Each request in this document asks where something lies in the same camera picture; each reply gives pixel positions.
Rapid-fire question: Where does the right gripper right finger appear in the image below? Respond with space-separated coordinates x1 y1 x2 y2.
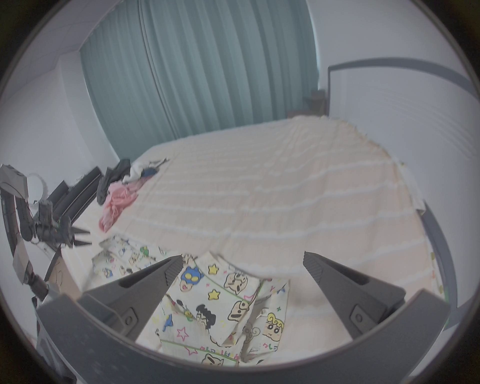
302 251 407 341

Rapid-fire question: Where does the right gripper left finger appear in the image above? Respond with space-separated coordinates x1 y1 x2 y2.
78 254 185 341

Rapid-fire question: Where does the white printed pyjama top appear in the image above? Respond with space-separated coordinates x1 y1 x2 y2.
91 233 292 367

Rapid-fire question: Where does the pile of clothes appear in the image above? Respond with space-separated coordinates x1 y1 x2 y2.
95 157 170 206

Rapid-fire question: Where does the pink garment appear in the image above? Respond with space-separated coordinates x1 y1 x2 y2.
98 181 140 233

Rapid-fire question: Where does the white knitted garment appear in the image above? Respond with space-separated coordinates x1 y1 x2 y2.
123 161 149 184

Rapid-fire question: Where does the bed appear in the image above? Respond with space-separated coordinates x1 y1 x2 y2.
60 56 479 368

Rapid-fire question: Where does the blue-green curtain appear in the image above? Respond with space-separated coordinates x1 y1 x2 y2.
139 0 320 135
79 0 181 161

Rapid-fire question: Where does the grey bedside table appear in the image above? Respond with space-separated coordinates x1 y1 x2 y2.
287 89 330 119

